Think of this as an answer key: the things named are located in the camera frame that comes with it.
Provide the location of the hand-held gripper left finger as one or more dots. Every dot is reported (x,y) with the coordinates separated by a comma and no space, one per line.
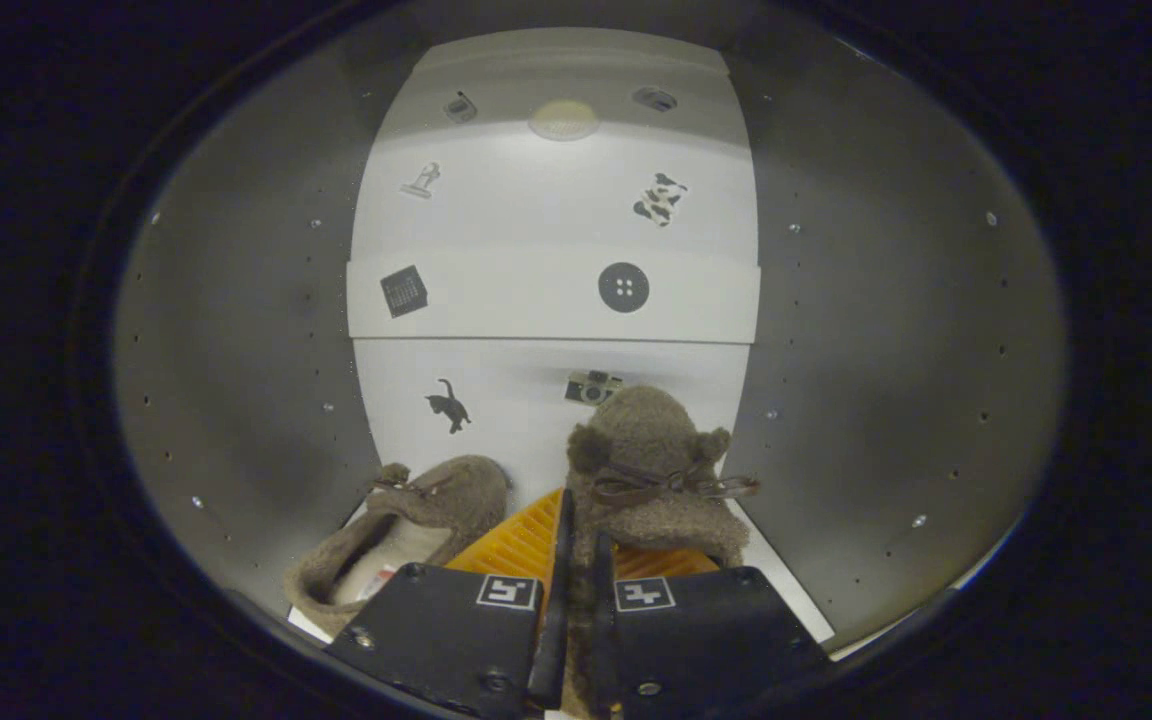
(556,620)

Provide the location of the grey shoe cabinet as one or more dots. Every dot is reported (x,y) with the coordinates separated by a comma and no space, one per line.
(236,350)

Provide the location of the round cabinet light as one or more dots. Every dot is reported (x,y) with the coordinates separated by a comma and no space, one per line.
(563,120)

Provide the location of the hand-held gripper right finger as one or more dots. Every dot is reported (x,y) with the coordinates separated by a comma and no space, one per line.
(706,640)

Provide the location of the brown fuzzy shoe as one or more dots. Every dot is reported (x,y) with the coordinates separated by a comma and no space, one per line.
(466,495)
(651,440)

